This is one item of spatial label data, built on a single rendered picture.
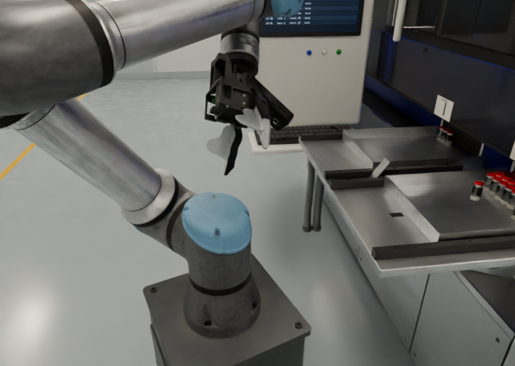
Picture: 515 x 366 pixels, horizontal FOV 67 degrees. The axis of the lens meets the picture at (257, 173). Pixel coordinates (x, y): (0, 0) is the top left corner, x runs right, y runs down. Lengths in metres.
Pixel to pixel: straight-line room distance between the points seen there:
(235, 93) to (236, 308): 0.38
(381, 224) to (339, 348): 0.97
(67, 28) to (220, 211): 0.38
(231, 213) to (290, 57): 1.03
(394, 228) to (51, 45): 0.74
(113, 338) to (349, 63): 1.51
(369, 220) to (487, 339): 0.52
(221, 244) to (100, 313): 1.42
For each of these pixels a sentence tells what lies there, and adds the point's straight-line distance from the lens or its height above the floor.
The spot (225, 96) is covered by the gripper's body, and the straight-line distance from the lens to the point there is 0.68.
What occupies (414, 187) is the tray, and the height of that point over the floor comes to 0.88.
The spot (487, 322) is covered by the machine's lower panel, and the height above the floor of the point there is 0.55.
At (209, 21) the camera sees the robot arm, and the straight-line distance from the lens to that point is 0.54.
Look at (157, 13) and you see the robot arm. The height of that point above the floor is 1.34.
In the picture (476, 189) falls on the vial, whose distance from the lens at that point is 1.08.
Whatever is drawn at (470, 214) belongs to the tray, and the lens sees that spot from 1.03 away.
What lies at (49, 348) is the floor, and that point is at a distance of 1.97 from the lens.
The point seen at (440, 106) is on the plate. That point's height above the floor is 1.02.
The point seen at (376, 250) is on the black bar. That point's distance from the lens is 0.80.
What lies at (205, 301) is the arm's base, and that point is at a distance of 0.73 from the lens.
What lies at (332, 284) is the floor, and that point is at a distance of 2.06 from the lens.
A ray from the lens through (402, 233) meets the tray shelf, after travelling 0.91.
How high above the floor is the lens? 1.37
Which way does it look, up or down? 27 degrees down
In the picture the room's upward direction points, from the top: straight up
